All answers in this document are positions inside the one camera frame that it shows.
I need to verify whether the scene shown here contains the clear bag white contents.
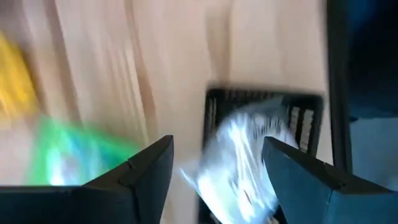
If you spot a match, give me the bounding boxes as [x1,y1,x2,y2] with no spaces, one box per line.
[179,98,300,224]

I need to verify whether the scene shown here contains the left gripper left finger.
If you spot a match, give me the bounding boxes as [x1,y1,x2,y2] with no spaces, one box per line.
[0,135,174,224]

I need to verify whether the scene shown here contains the black plastic basket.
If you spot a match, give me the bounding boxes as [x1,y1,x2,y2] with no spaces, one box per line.
[198,86,325,224]

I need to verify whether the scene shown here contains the black aluminium table frame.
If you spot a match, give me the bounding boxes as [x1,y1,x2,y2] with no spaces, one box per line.
[325,0,354,174]

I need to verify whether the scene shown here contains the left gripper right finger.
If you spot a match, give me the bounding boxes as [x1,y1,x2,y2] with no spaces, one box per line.
[262,136,398,224]

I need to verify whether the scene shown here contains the green plastic basket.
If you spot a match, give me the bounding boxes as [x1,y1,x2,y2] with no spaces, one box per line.
[26,114,142,187]

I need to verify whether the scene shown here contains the yellow plastic basket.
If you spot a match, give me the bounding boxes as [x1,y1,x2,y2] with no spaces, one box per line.
[0,30,40,124]

